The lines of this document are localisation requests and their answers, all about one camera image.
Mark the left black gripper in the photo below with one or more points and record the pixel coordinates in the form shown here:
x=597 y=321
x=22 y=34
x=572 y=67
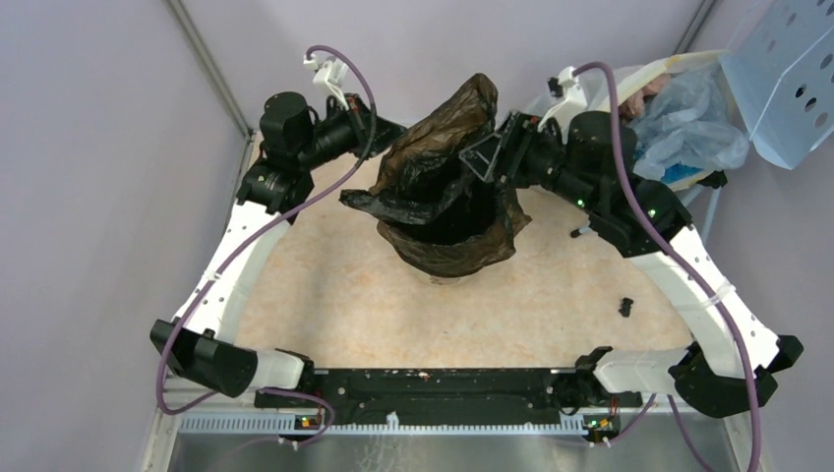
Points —
x=361 y=121

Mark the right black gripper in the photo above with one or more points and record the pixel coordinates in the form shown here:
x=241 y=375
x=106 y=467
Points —
x=519 y=139

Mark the black trash bag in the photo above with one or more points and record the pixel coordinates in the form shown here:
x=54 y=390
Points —
x=418 y=176

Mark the black bin liner bag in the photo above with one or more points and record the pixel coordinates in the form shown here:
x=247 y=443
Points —
x=476 y=231

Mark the white trash bin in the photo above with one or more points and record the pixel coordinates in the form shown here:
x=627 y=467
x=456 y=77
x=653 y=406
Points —
x=443 y=281

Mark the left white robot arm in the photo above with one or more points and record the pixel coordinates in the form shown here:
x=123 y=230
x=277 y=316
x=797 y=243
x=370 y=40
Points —
x=198 y=344

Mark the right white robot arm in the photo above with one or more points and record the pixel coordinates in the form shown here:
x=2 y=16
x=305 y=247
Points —
x=733 y=359

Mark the large translucent yellow-rimmed bag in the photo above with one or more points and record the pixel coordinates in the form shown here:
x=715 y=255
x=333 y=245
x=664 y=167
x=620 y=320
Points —
x=630 y=79

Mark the pink plastic bag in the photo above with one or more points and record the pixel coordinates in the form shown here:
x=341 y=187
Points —
x=634 y=106

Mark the small black plastic piece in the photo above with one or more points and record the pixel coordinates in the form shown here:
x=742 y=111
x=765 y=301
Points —
x=625 y=307

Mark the light blue plastic bag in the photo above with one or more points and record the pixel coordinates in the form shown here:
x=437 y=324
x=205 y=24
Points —
x=687 y=124

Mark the perforated light blue panel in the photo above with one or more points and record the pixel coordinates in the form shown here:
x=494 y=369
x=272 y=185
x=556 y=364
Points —
x=779 y=67

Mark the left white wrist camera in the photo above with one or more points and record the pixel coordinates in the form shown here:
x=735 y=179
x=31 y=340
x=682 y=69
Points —
x=329 y=76

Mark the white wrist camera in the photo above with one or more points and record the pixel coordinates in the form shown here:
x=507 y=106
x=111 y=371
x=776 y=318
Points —
x=569 y=100
x=329 y=76

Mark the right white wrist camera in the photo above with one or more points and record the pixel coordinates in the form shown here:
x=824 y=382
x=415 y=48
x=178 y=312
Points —
x=569 y=100

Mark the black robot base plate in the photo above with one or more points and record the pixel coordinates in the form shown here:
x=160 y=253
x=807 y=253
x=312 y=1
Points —
x=460 y=397

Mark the white cable duct strip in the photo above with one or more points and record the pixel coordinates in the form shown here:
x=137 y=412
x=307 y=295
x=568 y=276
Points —
x=289 y=424

